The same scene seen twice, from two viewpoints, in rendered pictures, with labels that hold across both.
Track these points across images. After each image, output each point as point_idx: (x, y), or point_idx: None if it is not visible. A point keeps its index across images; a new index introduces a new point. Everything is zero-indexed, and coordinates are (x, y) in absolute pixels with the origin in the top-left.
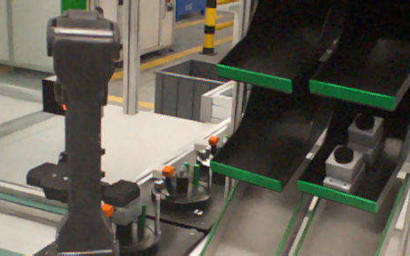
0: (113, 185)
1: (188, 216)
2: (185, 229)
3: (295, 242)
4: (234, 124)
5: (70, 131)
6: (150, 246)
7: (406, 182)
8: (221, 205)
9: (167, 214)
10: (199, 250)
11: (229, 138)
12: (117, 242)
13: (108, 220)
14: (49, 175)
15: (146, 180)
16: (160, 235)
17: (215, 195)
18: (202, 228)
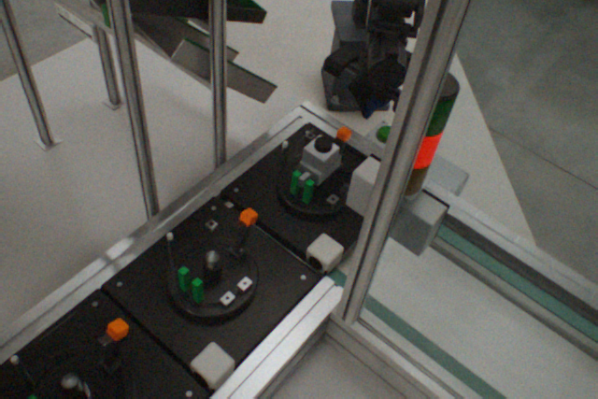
0: (350, 55)
1: (224, 229)
2: (239, 201)
3: (56, 275)
4: (221, 21)
5: None
6: (292, 158)
7: None
8: (167, 248)
9: (249, 237)
10: (235, 172)
11: (239, 7)
12: None
13: None
14: (408, 55)
15: (243, 373)
16: (271, 196)
17: (158, 280)
18: (218, 200)
